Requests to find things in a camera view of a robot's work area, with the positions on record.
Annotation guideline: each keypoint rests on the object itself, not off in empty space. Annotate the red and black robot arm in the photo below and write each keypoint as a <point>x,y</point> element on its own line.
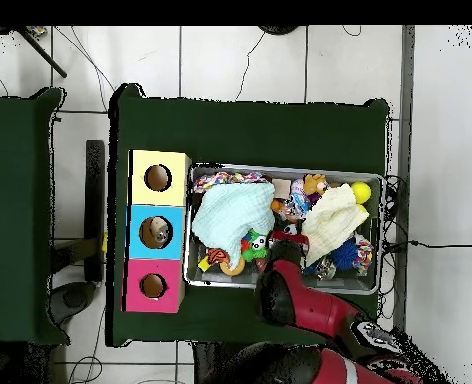
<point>316,308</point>

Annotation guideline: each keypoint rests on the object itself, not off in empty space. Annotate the wooden box with three holes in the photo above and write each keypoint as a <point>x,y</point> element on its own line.
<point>140,192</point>

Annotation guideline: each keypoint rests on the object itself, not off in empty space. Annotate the black and white soccer ball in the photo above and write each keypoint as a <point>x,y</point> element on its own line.
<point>290,228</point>

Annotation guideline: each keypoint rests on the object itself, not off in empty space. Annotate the green spiky toy with eyes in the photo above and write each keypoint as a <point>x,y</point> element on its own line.
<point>256,244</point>

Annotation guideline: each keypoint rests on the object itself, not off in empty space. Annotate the crushed clear bottle blue label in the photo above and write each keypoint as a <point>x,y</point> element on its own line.
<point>300,200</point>

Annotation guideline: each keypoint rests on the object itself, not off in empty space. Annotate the cream muslin cloth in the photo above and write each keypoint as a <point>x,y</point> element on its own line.
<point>332,220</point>

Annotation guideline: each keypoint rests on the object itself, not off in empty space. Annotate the plain wooden block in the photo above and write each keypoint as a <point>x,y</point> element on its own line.
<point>282,188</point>

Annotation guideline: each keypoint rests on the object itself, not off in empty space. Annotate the blue spiky ball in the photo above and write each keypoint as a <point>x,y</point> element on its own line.
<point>344,254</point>

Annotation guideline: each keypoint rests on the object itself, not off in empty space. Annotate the brown plush animal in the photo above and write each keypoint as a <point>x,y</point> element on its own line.
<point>315,184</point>

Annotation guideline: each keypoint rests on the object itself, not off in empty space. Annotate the mint green muslin cloth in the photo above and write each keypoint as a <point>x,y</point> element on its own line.
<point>232,212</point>

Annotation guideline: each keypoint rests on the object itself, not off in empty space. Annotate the orange tiger plush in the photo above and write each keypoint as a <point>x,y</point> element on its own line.
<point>218,256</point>

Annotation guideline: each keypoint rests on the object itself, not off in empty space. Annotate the yellow ball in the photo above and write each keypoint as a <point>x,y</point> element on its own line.
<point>360,192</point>

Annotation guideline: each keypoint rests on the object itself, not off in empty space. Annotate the crumpled confetti print paper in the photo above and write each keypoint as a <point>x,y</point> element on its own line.
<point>208,183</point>

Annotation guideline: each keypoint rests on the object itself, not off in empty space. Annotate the dark green table cloth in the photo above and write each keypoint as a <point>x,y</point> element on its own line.
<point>16,180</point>
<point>252,132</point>

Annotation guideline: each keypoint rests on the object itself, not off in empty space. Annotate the black upright panel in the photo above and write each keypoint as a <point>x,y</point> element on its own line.
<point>94,180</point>

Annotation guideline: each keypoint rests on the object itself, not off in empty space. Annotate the black round object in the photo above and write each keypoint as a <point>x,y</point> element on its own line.
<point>278,29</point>

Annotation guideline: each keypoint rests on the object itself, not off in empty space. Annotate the dark grey floor base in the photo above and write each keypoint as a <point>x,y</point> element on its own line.
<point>74,298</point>

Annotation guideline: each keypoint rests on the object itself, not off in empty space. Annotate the black tripod leg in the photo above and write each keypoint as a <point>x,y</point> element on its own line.
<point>44,56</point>

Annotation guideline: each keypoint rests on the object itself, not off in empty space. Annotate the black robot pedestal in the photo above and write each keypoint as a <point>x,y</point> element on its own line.
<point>204,360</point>

